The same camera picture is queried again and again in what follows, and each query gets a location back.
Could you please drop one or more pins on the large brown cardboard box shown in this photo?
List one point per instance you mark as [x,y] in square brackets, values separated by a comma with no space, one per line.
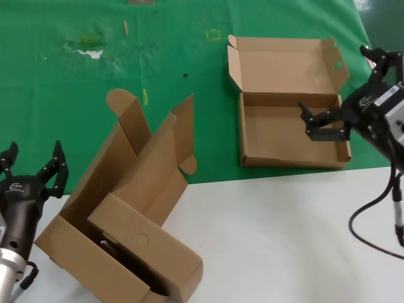
[79,252]

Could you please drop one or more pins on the grey flat piece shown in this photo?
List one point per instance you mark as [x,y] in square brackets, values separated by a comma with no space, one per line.
[141,1]

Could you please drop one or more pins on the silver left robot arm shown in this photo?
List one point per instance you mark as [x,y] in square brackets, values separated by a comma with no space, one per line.
[8,271]

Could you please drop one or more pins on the beige tape strip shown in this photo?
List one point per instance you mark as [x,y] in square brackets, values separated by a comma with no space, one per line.
[126,28]

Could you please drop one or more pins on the green table cloth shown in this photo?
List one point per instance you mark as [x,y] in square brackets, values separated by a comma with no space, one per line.
[214,126]

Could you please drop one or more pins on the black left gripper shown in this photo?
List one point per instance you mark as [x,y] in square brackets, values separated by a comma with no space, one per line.
[19,208]

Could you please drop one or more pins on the brown box with round dent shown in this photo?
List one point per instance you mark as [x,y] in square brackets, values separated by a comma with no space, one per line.
[151,249]

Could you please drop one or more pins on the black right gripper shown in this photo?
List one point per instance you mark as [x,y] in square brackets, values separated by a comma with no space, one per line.
[363,113]

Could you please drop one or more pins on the yellow tape strip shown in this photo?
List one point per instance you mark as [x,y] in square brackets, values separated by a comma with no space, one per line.
[145,97]

